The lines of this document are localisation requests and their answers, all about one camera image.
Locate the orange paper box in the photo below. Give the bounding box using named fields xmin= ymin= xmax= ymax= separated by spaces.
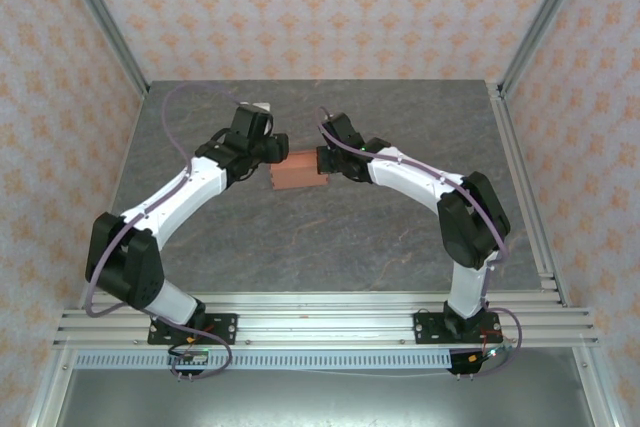
xmin=268 ymin=149 xmax=329 ymax=192

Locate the wide aluminium table side rail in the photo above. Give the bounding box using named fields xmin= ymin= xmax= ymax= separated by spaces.
xmin=487 ymin=81 xmax=571 ymax=308

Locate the aluminium mounting rail beam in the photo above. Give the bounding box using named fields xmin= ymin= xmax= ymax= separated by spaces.
xmin=52 ymin=291 xmax=601 ymax=348

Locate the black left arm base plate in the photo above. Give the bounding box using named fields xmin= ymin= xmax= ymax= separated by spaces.
xmin=147 ymin=313 xmax=239 ymax=346

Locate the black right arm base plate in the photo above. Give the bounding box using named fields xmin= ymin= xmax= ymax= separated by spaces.
xmin=413 ymin=311 xmax=503 ymax=346

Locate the aluminium frame post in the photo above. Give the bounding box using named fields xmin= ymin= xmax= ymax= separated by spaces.
xmin=52 ymin=0 xmax=151 ymax=98
xmin=497 ymin=0 xmax=599 ymax=98

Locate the slotted grey cable duct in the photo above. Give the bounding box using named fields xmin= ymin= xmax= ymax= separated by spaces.
xmin=74 ymin=350 xmax=454 ymax=371

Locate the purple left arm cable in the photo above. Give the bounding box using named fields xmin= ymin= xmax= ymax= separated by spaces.
xmin=84 ymin=84 xmax=274 ymax=382

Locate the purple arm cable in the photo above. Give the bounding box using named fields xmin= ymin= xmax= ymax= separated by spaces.
xmin=314 ymin=105 xmax=525 ymax=381
xmin=84 ymin=84 xmax=274 ymax=382

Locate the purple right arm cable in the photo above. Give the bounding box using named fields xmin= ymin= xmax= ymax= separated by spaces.
xmin=314 ymin=105 xmax=525 ymax=381

